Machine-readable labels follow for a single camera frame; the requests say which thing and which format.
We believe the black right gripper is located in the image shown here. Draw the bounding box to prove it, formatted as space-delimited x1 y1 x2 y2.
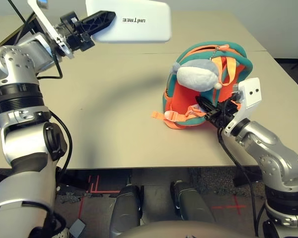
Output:
195 97 239 130

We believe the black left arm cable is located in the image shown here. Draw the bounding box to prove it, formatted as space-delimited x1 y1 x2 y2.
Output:
36 48 73 180

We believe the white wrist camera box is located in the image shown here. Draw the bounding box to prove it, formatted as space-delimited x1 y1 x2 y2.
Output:
223 77 261 136
27 0 75 60

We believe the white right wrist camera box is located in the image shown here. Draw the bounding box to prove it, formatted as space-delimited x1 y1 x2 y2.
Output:
223 77 261 136

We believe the grey white plush toy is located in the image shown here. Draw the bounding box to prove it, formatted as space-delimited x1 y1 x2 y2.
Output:
172 59 223 92

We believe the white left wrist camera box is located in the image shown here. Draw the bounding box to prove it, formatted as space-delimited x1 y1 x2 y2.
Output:
27 0 75 60

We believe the white perforated shoe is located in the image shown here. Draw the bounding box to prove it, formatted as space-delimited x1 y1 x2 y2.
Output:
56 227 71 238

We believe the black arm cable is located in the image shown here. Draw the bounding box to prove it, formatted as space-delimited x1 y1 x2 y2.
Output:
36 48 73 180
218 127 266 238

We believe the small grey floor box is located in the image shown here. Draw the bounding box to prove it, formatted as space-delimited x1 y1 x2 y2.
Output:
70 219 86 236

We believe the grey robot torso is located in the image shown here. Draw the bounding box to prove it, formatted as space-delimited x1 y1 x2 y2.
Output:
119 220 259 238

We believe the grey robot left leg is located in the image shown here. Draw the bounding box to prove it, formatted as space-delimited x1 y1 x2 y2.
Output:
109 184 144 238

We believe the teal and orange backpack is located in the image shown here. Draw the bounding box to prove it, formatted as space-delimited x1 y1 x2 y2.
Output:
150 42 254 130

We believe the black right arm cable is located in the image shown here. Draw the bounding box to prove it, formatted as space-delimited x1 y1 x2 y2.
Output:
218 127 266 238

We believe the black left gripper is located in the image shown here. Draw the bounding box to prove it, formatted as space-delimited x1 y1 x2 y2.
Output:
59 10 117 52

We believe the white Unitree box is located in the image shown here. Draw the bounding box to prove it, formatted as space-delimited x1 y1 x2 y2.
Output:
85 0 172 45

